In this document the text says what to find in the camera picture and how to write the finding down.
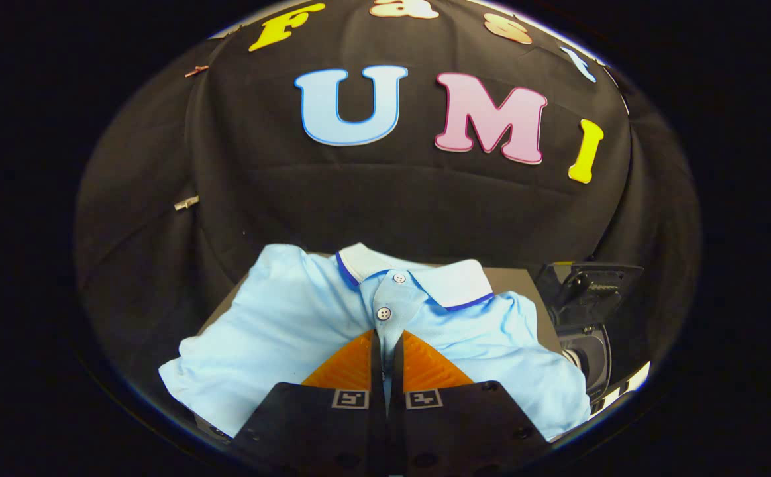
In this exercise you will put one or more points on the silver clip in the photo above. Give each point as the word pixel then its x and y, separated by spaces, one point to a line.
pixel 187 203

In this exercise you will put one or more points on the orange clip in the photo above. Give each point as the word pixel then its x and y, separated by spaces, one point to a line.
pixel 197 70

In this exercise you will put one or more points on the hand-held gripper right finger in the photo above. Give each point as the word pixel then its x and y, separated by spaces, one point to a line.
pixel 458 430

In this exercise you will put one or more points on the light blue polo shirt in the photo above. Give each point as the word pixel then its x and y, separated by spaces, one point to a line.
pixel 279 318

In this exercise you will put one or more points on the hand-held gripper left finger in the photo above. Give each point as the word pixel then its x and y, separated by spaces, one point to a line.
pixel 319 430

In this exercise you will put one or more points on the dark glass washing machine lid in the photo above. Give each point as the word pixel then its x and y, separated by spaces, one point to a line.
pixel 597 288

